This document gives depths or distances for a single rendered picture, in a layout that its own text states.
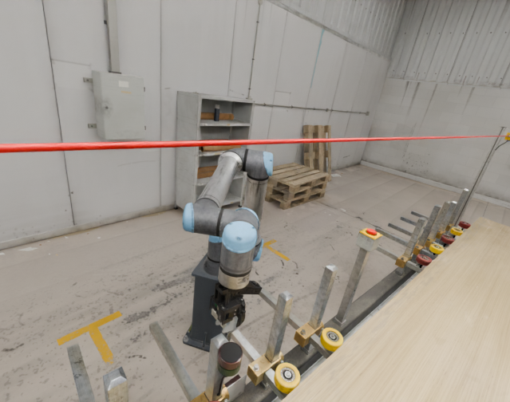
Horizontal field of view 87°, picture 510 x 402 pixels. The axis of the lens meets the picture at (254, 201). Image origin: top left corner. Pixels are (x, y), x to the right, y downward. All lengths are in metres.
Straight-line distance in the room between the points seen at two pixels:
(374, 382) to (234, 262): 0.64
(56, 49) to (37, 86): 0.35
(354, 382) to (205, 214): 0.72
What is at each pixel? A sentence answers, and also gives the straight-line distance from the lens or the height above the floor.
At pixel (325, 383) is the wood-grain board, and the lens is 1.04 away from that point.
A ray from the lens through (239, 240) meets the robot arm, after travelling 0.68.
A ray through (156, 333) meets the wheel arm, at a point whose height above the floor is 0.86.
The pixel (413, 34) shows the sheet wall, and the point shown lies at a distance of 8.82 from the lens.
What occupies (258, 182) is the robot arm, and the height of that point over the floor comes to 1.29.
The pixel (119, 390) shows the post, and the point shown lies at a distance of 0.68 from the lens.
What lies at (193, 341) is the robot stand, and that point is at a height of 0.02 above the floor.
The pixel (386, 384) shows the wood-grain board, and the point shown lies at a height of 0.90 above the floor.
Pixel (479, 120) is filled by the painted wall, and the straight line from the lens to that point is 8.24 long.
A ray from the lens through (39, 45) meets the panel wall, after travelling 3.08.
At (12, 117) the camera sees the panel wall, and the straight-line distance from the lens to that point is 3.08.
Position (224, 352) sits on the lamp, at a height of 1.11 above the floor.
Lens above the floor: 1.72
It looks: 23 degrees down
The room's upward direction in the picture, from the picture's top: 9 degrees clockwise
